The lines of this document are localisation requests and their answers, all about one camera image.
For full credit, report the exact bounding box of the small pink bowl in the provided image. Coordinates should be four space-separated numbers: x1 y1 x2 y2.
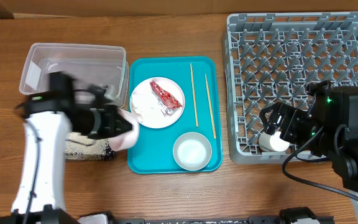
108 108 140 152

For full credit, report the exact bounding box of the white cup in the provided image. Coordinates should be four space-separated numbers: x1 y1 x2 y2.
259 131 290 152

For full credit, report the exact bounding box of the rice food waste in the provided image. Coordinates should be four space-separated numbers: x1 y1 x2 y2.
65 133 115 161

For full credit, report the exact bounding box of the large pink plate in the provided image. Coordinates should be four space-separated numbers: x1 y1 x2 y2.
129 77 185 129

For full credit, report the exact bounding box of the red snack wrapper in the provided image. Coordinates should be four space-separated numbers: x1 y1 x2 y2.
150 80 183 116

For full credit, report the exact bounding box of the grey bowl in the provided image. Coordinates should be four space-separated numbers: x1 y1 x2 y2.
173 132 213 171

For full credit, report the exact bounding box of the wooden chopstick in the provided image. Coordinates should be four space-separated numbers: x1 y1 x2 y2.
190 63 199 127
204 73 216 139

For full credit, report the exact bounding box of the white napkin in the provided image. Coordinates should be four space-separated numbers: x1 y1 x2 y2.
131 94 162 121

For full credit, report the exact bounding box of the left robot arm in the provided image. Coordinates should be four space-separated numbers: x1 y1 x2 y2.
0 72 139 224

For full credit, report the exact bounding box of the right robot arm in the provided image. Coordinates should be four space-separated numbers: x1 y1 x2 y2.
259 81 358 221

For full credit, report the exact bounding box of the black food waste tray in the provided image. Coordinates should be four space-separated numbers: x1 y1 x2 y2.
24 100 132 161

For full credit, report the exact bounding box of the clear plastic waste bin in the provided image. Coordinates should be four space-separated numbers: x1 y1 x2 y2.
19 43 129 108

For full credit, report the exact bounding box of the grey dishwasher rack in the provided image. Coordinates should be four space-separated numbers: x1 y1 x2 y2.
223 12 358 164

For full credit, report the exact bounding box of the teal serving tray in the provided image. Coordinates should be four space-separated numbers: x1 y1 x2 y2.
127 56 223 174

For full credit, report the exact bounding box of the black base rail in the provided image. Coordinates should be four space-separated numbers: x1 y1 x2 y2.
79 206 335 224

